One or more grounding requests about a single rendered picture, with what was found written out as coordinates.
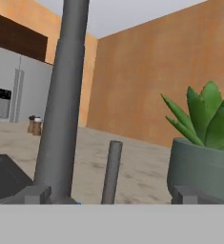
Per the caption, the dark grey sink basin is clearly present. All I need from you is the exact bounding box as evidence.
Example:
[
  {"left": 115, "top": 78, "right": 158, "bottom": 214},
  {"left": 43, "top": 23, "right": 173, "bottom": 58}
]
[{"left": 0, "top": 153, "right": 35, "bottom": 203}]

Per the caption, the dark brown wall cupboard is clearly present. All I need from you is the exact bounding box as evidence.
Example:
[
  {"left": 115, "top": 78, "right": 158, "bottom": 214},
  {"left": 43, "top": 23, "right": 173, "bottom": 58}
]
[{"left": 0, "top": 9, "right": 49, "bottom": 63}]

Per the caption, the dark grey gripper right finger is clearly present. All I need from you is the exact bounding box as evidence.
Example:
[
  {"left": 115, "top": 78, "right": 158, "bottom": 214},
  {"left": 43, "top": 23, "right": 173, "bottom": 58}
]
[{"left": 172, "top": 185, "right": 224, "bottom": 205}]

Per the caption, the green succulent in grey pot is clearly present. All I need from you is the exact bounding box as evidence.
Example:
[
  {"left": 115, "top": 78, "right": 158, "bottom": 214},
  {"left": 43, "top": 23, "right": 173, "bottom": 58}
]
[{"left": 160, "top": 80, "right": 224, "bottom": 204}]

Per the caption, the brown shaker with white top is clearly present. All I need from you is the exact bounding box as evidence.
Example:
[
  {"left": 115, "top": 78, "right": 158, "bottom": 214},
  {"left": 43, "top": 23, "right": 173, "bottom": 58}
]
[{"left": 32, "top": 116, "right": 43, "bottom": 137}]

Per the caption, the grey tap spout column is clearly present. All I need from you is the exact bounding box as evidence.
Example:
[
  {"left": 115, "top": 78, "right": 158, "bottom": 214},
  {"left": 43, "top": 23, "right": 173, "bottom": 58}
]
[{"left": 32, "top": 0, "right": 91, "bottom": 205}]

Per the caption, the grey fridge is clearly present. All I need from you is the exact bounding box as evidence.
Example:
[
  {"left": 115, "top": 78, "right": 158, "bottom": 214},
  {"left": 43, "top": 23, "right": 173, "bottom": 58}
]
[{"left": 0, "top": 43, "right": 54, "bottom": 124}]

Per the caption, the brown shaker with dark top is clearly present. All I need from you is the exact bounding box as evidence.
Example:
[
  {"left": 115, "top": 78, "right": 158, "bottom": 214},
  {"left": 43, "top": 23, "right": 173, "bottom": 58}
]
[{"left": 27, "top": 114, "right": 37, "bottom": 134}]

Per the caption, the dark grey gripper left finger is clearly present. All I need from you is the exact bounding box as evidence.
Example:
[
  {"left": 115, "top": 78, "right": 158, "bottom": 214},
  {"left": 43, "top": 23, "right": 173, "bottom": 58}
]
[{"left": 0, "top": 185, "right": 52, "bottom": 205}]

